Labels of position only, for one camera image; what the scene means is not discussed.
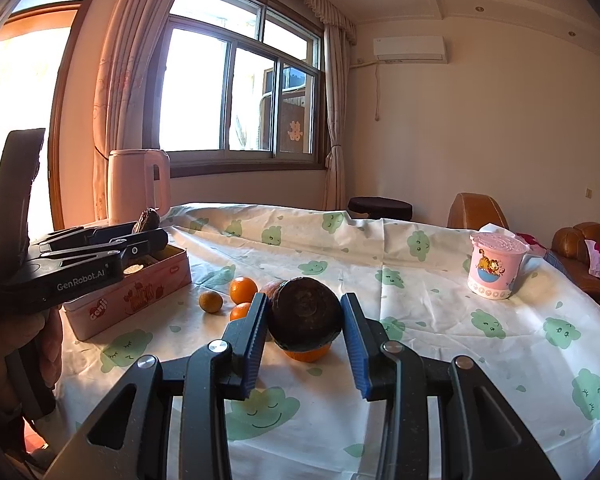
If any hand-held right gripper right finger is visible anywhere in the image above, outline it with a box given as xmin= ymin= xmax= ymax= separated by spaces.
xmin=341 ymin=292 xmax=563 ymax=480

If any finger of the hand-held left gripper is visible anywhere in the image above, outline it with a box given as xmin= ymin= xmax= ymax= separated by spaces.
xmin=39 ymin=239 xmax=152 ymax=267
xmin=34 ymin=225 xmax=170 ymax=254

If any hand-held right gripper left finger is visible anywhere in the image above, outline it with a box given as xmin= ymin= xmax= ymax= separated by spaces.
xmin=45 ymin=292 xmax=271 ymax=480

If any dark brown wrinkled fruit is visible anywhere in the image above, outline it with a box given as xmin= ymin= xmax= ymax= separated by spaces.
xmin=132 ymin=207 xmax=162 ymax=235

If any reddish apple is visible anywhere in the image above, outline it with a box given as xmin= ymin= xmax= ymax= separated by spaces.
xmin=257 ymin=280 xmax=295 ymax=312

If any metal tray with paper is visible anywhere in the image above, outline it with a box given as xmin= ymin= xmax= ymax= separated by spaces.
xmin=62 ymin=242 xmax=192 ymax=341

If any dark dried mushroom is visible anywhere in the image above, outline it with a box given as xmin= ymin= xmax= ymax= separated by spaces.
xmin=269 ymin=276 xmax=343 ymax=352

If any small yellowish citrus fruit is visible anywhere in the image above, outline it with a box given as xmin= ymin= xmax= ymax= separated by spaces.
xmin=199 ymin=290 xmax=224 ymax=314

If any person's left hand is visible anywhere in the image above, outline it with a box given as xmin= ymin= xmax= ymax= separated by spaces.
xmin=0 ymin=306 xmax=65 ymax=407

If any pink electric kettle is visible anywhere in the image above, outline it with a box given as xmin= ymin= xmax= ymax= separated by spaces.
xmin=107 ymin=149 xmax=172 ymax=226

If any black round stool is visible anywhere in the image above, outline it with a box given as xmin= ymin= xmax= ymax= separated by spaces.
xmin=347 ymin=196 xmax=413 ymax=221

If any pink cartoon cup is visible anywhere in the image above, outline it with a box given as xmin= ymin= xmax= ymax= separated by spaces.
xmin=467 ymin=231 xmax=528 ymax=301

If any sliding window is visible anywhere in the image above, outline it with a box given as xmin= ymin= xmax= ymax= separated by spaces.
xmin=142 ymin=0 xmax=328 ymax=178

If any long pink curtain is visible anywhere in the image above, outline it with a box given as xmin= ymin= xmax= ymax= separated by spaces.
xmin=92 ymin=0 xmax=197 ymax=222

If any blue plaid cloth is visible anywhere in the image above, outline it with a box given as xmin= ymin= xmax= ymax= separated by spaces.
xmin=542 ymin=247 xmax=577 ymax=282

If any narrow pink curtain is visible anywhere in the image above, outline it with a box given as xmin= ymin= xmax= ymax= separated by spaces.
xmin=324 ymin=22 xmax=357 ymax=211

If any brown leather sofa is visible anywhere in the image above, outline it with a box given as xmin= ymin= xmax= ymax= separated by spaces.
xmin=551 ymin=222 xmax=600 ymax=311

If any white air conditioner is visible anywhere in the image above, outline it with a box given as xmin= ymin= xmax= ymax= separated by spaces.
xmin=372 ymin=36 xmax=448 ymax=65

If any wooden door frame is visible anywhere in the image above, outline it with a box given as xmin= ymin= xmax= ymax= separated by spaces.
xmin=0 ymin=0 xmax=112 ymax=232

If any hanging air conditioner cord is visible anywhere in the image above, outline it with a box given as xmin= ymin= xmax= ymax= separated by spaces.
xmin=350 ymin=57 xmax=384 ymax=123

